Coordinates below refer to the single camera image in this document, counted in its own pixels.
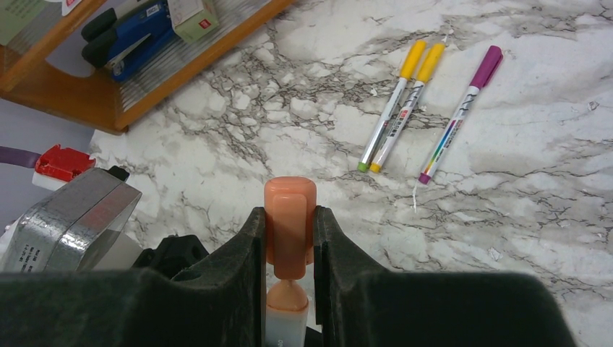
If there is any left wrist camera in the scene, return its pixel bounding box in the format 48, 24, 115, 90
1, 145, 142, 273

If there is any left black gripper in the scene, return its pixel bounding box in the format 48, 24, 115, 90
132, 235, 209, 278

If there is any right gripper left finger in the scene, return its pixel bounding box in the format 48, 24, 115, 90
1, 207, 265, 346

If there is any white pen yellow end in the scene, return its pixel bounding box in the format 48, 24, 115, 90
369, 41, 446, 173

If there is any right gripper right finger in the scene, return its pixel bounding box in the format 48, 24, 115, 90
313, 207, 575, 346

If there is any orange tip white marker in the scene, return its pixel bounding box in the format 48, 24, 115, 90
264, 280, 309, 347

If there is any wooden rack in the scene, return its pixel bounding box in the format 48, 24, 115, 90
1, 1, 288, 134

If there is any green white box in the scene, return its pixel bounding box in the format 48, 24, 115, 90
167, 0, 219, 43
1, 0, 47, 46

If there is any white grey pen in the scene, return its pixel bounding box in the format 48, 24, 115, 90
418, 46, 503, 185

